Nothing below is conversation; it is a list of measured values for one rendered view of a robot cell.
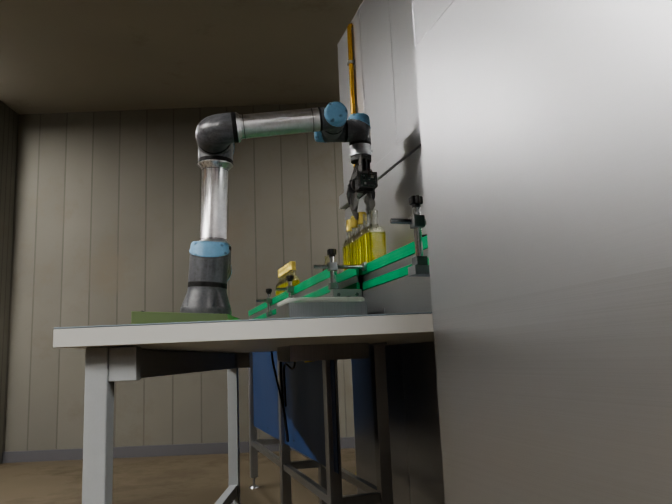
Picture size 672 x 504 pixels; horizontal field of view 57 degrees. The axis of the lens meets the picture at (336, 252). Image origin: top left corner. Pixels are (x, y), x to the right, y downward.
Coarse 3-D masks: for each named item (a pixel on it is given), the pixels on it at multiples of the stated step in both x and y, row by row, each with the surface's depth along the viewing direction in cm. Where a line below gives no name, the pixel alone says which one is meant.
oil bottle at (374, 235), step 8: (376, 224) 199; (368, 232) 198; (376, 232) 198; (384, 232) 198; (368, 240) 198; (376, 240) 197; (384, 240) 198; (368, 248) 197; (376, 248) 197; (384, 248) 197; (368, 256) 197; (376, 256) 196
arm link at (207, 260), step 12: (192, 252) 186; (204, 252) 184; (216, 252) 185; (228, 252) 189; (192, 264) 185; (204, 264) 184; (216, 264) 185; (228, 264) 192; (192, 276) 184; (204, 276) 183; (216, 276) 184
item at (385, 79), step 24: (384, 0) 235; (408, 0) 214; (360, 24) 262; (384, 24) 235; (408, 24) 213; (360, 48) 262; (384, 48) 235; (408, 48) 213; (360, 72) 262; (384, 72) 235; (408, 72) 213; (360, 96) 261; (384, 96) 235; (408, 96) 213; (384, 120) 234; (408, 120) 213; (384, 144) 234; (408, 144) 207; (384, 168) 228
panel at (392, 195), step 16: (416, 160) 199; (384, 176) 226; (400, 176) 211; (416, 176) 199; (384, 192) 225; (400, 192) 211; (416, 192) 198; (384, 208) 225; (400, 208) 211; (384, 224) 225; (400, 224) 211; (400, 240) 211
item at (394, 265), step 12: (396, 252) 171; (408, 252) 164; (372, 264) 190; (384, 264) 180; (396, 264) 172; (408, 264) 164; (360, 276) 201; (372, 276) 191; (384, 276) 180; (396, 276) 171; (360, 288) 200
